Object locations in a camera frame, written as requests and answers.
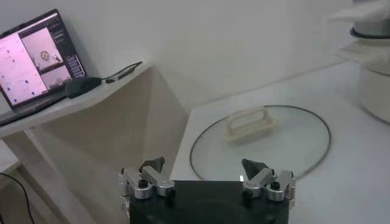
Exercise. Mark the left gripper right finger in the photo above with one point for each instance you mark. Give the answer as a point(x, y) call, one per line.
point(268, 182)

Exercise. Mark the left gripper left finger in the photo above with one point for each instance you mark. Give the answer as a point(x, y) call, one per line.
point(146, 182)

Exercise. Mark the white side table with mouse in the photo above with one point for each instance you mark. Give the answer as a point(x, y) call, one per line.
point(85, 99)

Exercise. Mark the black computer mouse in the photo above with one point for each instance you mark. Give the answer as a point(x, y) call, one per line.
point(82, 87)

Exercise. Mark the black laptop with keyboard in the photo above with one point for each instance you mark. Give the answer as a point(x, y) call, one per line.
point(30, 61)

